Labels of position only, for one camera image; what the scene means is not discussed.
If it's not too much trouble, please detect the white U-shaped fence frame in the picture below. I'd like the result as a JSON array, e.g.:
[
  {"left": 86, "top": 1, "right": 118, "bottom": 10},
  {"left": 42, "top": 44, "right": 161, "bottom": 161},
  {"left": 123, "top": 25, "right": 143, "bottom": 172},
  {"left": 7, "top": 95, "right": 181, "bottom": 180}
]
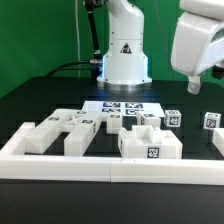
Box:
[{"left": 0, "top": 122, "right": 224, "bottom": 185}]

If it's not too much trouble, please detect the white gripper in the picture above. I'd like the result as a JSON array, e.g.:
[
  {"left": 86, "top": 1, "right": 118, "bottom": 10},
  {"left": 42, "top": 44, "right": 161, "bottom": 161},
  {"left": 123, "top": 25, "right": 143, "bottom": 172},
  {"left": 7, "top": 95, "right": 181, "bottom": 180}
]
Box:
[{"left": 171, "top": 0, "right": 224, "bottom": 95}]

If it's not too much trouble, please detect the white chair back frame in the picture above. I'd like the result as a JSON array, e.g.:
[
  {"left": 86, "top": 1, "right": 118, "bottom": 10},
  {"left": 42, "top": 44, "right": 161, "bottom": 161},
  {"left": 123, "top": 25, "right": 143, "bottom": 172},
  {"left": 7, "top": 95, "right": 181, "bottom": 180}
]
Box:
[{"left": 25, "top": 109, "right": 101, "bottom": 157}]

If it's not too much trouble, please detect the thin white hanging cable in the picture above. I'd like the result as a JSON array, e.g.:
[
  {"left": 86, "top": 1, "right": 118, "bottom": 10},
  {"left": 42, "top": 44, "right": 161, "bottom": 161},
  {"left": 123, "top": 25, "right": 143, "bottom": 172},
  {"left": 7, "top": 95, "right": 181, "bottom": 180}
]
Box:
[{"left": 76, "top": 0, "right": 82, "bottom": 78}]

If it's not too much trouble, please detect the white paper marker sheet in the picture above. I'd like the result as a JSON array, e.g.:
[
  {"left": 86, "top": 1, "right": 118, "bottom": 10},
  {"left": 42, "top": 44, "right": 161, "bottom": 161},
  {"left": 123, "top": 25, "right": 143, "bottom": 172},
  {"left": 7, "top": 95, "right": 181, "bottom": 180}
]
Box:
[{"left": 82, "top": 101, "right": 164, "bottom": 117}]

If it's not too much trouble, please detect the white chair seat block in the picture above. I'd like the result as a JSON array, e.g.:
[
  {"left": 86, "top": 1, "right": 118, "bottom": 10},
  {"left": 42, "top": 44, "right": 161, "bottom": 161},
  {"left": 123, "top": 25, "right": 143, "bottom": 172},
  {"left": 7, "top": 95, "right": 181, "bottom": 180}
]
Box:
[{"left": 118, "top": 125, "right": 183, "bottom": 159}]

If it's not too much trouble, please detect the black robot cable hose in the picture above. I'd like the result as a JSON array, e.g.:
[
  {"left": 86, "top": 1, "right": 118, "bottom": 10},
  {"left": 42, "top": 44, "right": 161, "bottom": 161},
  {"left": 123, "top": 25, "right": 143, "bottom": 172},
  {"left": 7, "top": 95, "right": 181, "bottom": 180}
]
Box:
[{"left": 45, "top": 0, "right": 103, "bottom": 78}]

